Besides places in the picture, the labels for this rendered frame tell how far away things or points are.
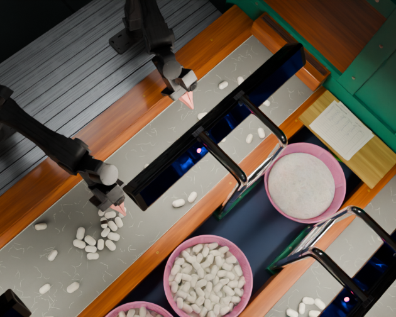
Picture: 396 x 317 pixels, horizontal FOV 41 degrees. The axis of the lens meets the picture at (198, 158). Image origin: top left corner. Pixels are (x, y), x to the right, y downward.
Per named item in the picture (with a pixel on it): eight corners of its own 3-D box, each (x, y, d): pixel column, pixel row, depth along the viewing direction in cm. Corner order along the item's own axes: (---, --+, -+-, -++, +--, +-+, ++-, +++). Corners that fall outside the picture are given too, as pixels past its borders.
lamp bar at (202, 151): (122, 190, 134) (121, 183, 127) (285, 46, 151) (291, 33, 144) (143, 212, 132) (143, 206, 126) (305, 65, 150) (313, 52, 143)
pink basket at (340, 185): (257, 225, 172) (263, 219, 163) (259, 148, 180) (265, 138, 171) (336, 231, 174) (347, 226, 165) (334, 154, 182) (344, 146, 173)
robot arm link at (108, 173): (125, 165, 141) (94, 139, 134) (108, 192, 139) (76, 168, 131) (102, 161, 150) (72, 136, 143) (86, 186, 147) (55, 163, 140)
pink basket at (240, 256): (148, 303, 161) (148, 302, 152) (184, 225, 169) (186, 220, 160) (226, 341, 160) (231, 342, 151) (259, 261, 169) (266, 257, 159)
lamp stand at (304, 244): (264, 269, 168) (305, 251, 125) (305, 226, 173) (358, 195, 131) (307, 314, 165) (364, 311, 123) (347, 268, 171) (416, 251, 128)
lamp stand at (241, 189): (177, 180, 174) (189, 134, 131) (220, 141, 179) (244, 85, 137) (218, 221, 171) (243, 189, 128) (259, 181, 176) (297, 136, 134)
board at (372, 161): (297, 118, 175) (298, 117, 174) (326, 90, 179) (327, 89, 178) (371, 189, 170) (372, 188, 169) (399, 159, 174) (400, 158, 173)
